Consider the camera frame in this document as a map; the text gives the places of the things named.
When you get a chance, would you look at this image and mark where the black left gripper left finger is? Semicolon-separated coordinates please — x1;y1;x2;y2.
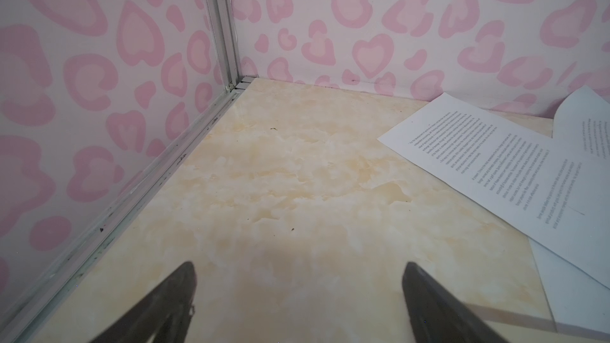
92;261;197;343

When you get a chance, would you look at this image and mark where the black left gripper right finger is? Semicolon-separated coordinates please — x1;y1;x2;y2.
402;261;507;343

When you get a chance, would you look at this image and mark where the white sheet under pile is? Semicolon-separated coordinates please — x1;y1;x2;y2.
530;241;609;341

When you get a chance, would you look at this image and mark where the white text sheet far left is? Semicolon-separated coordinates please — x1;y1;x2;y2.
381;94;609;285

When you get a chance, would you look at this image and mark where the aluminium floor rail left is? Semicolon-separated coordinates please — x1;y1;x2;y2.
1;77;254;342

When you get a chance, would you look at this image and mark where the white text sheet leaning wall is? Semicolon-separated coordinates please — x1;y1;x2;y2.
553;87;609;162

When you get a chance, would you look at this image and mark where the aluminium frame post left corner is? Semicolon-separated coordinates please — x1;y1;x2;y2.
206;0;242;88

